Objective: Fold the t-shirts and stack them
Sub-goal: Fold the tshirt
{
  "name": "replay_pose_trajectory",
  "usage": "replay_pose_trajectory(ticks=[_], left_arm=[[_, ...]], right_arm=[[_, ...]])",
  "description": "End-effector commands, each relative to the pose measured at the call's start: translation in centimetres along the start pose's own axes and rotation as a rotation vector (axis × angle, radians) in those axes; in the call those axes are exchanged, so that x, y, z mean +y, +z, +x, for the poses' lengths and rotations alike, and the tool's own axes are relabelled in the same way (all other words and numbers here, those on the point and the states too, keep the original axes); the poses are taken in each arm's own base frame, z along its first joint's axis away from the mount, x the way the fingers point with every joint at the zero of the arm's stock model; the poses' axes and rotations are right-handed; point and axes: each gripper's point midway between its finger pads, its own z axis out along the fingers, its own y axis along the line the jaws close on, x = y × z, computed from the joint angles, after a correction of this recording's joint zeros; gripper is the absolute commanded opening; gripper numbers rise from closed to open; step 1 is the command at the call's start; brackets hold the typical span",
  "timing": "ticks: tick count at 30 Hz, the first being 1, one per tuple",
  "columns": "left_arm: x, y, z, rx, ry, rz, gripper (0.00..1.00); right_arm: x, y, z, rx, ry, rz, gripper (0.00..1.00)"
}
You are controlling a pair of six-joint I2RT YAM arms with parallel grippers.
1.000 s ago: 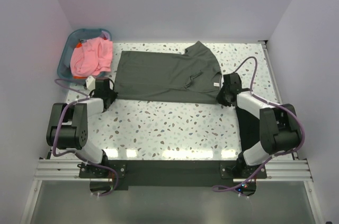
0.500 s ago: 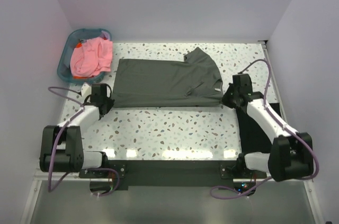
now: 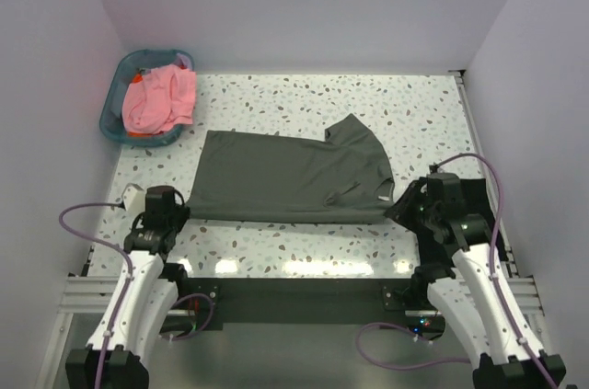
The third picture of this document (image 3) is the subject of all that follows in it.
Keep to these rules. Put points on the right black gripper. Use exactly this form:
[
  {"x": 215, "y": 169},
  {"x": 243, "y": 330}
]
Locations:
[{"x": 399, "y": 211}]

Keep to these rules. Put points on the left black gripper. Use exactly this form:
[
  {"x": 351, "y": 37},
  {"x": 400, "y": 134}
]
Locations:
[{"x": 182, "y": 214}]

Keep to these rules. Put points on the dark green t-shirt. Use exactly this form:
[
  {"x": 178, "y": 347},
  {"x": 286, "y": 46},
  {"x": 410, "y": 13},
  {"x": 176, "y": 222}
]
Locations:
[{"x": 344, "y": 178}]

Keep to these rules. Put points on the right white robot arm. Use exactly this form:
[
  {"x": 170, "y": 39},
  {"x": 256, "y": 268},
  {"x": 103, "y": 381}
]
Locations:
[{"x": 469, "y": 288}]

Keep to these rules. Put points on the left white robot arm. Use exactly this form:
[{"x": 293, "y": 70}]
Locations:
[{"x": 116, "y": 354}]

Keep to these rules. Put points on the black folded t-shirt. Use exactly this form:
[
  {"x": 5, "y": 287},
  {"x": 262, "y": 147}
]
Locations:
[{"x": 483, "y": 196}]

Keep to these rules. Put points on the teal laundry basket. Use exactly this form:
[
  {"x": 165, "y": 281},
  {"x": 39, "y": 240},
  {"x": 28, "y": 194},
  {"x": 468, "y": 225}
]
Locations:
[{"x": 111, "y": 123}]

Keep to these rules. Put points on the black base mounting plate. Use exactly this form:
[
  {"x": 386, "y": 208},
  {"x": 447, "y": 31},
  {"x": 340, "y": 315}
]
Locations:
[{"x": 215, "y": 302}]

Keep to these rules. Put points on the pink t-shirt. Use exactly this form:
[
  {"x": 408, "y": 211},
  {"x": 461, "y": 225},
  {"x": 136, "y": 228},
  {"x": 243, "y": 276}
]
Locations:
[{"x": 166, "y": 97}]

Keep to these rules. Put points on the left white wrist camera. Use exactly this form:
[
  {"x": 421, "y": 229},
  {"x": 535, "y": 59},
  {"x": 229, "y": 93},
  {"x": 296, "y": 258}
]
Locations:
[{"x": 133, "y": 198}]

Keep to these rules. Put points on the aluminium frame rail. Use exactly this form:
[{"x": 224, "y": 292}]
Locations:
[{"x": 91, "y": 295}]

